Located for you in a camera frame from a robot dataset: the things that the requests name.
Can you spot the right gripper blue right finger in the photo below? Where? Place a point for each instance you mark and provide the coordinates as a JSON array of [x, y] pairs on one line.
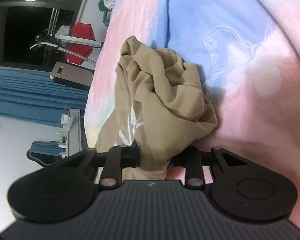
[[190, 159]]

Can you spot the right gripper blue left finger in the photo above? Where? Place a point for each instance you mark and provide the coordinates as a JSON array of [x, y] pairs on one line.
[[118, 158]]

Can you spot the tan t-shirt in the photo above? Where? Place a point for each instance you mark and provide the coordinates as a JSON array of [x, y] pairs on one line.
[[159, 105]]

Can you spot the white dresser desk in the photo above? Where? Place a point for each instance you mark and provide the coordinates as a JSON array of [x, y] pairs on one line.
[[73, 139]]

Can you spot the wavy blue mirror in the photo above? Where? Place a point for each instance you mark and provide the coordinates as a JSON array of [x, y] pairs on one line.
[[46, 153]]

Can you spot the grey chair back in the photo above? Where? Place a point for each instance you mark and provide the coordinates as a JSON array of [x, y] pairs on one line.
[[72, 75]]

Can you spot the left blue curtain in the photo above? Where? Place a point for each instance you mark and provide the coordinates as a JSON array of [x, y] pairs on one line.
[[31, 95]]

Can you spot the pastel tie-dye bed sheet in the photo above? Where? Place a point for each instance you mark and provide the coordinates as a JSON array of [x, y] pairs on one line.
[[248, 57]]

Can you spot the silver tripod stand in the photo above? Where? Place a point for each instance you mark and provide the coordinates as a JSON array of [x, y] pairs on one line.
[[62, 42]]

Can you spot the dark window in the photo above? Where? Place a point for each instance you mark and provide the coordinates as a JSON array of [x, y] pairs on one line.
[[21, 21]]

